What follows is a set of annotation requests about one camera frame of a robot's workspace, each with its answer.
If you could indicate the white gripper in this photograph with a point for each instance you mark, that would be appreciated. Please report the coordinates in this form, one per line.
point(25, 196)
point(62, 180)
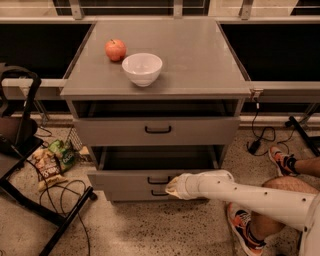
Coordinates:
point(183, 186)

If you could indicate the grey drawer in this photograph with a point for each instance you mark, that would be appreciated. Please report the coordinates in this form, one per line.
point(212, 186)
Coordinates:
point(146, 195)
point(126, 180)
point(157, 131)

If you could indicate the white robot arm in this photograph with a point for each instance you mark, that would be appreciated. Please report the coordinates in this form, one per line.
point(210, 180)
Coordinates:
point(298, 210)

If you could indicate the grey bottom drawer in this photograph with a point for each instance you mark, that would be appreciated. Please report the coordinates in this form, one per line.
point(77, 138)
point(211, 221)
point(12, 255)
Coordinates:
point(146, 195)

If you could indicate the grey drawer cabinet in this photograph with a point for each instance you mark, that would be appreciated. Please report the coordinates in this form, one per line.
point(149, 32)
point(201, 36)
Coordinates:
point(156, 109)

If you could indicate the grey top drawer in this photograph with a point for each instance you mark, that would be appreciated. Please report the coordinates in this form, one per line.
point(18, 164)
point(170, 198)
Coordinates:
point(157, 131)

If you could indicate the orange sneaker near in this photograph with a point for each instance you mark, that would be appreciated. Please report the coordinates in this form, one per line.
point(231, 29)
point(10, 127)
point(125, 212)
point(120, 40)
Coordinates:
point(239, 220)

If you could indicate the orange sneaker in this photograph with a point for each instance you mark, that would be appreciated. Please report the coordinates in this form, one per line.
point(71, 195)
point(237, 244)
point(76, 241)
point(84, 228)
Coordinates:
point(284, 163)
point(239, 220)

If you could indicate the person's bare leg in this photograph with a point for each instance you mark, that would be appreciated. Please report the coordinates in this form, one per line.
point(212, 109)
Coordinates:
point(261, 226)

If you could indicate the orange sneaker far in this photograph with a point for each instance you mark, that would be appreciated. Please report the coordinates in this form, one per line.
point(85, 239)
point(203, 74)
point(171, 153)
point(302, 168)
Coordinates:
point(284, 163)

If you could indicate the green snack bag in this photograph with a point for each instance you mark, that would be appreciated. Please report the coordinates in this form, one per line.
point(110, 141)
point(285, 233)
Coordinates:
point(64, 152)

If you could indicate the white ceramic bowl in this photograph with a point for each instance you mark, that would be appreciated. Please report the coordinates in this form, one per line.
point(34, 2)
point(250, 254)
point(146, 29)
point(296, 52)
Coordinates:
point(142, 69)

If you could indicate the black stand base right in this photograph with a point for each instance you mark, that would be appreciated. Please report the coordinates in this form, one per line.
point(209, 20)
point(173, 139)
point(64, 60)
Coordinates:
point(312, 142)

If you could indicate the brown chip bag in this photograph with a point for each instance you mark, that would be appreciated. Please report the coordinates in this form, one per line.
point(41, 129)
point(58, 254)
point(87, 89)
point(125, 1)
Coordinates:
point(48, 166)

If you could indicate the red apple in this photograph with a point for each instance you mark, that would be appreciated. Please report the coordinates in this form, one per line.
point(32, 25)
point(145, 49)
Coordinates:
point(115, 50)

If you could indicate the metal window railing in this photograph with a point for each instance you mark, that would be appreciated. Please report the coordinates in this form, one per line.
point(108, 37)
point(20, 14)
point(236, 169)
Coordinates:
point(160, 15)

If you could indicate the black chair frame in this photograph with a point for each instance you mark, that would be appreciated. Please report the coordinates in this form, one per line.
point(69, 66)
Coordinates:
point(18, 142)

